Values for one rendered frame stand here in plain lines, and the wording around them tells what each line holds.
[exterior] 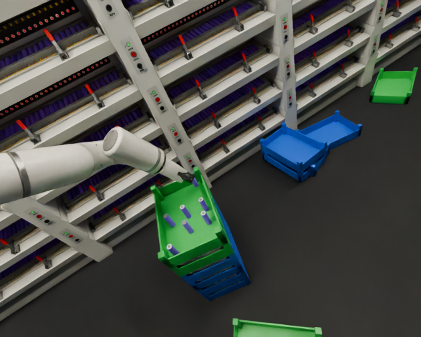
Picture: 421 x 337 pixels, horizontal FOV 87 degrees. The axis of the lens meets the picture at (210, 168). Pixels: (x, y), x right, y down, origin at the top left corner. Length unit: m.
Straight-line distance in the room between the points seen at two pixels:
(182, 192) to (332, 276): 0.69
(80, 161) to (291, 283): 0.90
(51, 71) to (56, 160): 0.48
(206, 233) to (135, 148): 0.36
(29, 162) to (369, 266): 1.14
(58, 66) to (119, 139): 0.43
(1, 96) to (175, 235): 0.72
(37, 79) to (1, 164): 0.50
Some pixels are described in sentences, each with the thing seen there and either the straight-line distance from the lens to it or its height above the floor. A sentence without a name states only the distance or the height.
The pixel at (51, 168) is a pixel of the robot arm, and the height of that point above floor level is 0.84.
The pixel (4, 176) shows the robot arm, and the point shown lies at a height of 0.88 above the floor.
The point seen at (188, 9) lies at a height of 0.89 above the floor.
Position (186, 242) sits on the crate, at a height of 0.40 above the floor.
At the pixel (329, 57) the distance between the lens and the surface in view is 1.65.
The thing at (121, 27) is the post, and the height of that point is 0.93.
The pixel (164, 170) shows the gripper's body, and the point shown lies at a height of 0.62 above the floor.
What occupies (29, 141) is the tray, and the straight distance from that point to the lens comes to 1.10.
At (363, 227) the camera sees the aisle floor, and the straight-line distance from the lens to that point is 1.21.
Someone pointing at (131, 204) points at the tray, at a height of 0.18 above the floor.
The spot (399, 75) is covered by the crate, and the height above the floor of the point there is 0.03.
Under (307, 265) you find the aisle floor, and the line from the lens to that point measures 1.11.
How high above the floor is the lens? 1.04
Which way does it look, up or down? 43 degrees down
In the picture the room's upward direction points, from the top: 25 degrees counter-clockwise
